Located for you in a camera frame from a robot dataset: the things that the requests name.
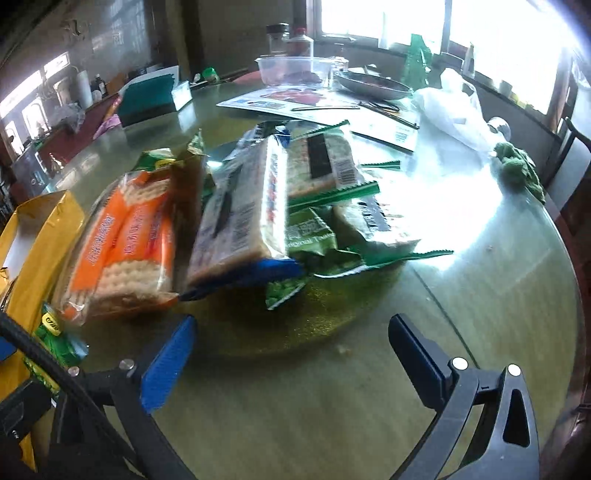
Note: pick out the white paper roll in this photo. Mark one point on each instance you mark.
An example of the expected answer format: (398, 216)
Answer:
(83, 90)

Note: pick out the blue-edged cracker packet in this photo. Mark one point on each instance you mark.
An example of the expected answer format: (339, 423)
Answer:
(235, 217)

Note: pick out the clear plastic container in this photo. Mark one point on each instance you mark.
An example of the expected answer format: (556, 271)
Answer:
(295, 69)

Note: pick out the green yellow snack packet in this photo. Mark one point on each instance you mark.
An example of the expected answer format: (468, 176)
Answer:
(154, 159)

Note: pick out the olive round mat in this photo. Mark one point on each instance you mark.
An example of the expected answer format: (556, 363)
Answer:
(323, 327)

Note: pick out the green cloth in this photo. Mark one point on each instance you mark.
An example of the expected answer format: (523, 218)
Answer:
(517, 166)

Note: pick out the pink cloth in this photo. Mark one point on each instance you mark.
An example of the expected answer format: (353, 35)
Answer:
(107, 127)

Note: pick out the teal tissue box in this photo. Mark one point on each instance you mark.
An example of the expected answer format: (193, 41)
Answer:
(147, 94)

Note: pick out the printed paper leaflet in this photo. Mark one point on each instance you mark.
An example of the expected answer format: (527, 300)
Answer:
(286, 99)

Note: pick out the orange cracker packet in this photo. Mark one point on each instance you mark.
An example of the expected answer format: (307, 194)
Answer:
(124, 244)

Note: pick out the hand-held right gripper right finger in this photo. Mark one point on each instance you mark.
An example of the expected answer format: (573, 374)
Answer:
(415, 355)

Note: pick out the white plastic bag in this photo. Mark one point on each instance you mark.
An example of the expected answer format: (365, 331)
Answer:
(452, 110)

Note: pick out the yellow cardboard box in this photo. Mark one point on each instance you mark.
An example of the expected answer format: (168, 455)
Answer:
(41, 240)

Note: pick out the metal plate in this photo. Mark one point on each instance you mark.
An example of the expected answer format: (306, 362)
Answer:
(374, 85)

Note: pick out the clear glass bottle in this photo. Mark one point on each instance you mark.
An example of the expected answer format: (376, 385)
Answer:
(301, 44)

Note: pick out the black chopstick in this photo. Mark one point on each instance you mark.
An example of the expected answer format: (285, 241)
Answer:
(323, 109)

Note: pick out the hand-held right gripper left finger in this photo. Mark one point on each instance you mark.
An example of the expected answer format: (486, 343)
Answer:
(168, 364)

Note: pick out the green packet yellow logo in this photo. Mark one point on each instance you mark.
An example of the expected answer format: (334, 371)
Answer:
(60, 341)

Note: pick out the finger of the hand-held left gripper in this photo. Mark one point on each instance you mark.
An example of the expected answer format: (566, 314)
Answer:
(6, 350)

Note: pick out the gold foil snack packet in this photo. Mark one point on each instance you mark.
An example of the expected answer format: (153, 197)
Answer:
(191, 184)

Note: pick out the wooden chair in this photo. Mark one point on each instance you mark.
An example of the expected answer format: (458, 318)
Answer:
(570, 157)

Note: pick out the green cap bottle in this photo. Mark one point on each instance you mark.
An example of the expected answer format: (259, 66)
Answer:
(211, 74)

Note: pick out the glass jar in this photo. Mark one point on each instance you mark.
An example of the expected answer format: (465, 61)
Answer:
(278, 39)

